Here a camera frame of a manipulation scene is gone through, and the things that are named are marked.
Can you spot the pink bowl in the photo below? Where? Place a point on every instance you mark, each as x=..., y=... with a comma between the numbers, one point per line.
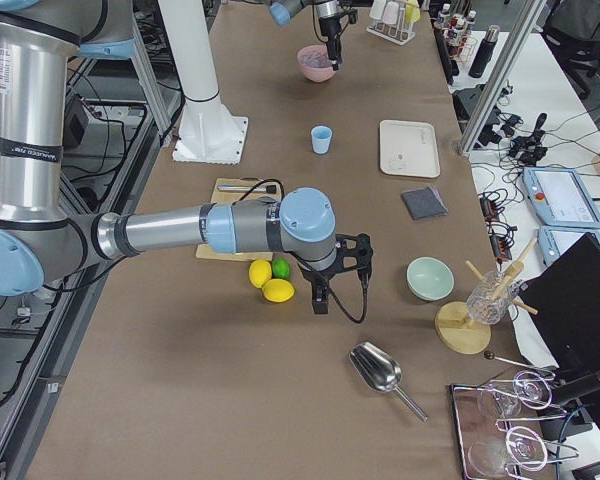
x=316, y=75

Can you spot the upper blue teach pendant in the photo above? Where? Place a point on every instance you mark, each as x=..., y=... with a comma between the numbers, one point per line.
x=559, y=198

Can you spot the mirrored glass tray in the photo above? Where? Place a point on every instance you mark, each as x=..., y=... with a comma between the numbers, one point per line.
x=497, y=427

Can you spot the whole yellow lemon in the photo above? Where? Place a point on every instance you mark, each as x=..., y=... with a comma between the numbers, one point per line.
x=278, y=290
x=260, y=272

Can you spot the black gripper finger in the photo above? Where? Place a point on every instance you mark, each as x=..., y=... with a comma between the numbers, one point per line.
x=334, y=52
x=320, y=299

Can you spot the aluminium frame post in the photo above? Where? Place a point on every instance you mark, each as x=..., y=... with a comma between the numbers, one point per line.
x=509, y=53

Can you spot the steel muddler black tip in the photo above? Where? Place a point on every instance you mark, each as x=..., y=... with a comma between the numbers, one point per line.
x=269, y=188

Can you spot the cream rabbit tray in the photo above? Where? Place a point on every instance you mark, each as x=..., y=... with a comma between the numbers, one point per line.
x=408, y=148

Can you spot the white cup drying rack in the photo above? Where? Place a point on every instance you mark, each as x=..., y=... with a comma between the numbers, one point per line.
x=394, y=20

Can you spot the clear textured glass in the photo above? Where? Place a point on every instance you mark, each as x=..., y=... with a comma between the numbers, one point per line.
x=484, y=306

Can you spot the grey folded cloth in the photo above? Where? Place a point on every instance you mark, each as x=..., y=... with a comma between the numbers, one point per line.
x=424, y=203

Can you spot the wooden glass rack stand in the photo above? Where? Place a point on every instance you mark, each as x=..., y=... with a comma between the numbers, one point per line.
x=465, y=326

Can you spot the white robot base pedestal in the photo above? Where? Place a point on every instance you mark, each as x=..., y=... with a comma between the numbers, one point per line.
x=208, y=132

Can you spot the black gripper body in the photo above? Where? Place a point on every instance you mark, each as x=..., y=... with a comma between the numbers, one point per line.
x=328, y=27
x=314, y=276

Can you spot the black monitor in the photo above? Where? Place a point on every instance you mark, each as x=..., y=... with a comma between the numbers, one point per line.
x=567, y=297

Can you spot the light blue cup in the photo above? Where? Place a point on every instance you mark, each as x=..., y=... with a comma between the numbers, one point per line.
x=321, y=137

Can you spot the green lime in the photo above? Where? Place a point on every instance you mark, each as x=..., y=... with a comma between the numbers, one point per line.
x=280, y=268

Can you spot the steel ice scoop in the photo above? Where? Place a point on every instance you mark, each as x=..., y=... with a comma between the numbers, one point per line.
x=382, y=373

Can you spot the wooden cutting board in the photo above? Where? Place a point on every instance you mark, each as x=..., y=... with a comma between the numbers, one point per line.
x=235, y=224

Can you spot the blue teach pendant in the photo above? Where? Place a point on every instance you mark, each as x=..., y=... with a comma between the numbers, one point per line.
x=555, y=241
x=559, y=198

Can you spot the black thermos bottle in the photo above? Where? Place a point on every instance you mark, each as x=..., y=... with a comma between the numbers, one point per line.
x=484, y=52

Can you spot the lower whole yellow lemon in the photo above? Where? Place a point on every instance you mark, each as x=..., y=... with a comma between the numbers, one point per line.
x=278, y=290

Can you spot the lower blue teach pendant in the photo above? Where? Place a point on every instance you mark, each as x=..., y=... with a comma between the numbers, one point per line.
x=555, y=241

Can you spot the upper whole yellow lemon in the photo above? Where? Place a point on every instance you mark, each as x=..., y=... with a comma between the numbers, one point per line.
x=260, y=272

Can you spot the mint green bowl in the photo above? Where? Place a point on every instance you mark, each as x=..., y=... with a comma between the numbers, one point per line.
x=429, y=278

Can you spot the clear ice cube pile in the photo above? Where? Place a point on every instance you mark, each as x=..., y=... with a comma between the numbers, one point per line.
x=314, y=56

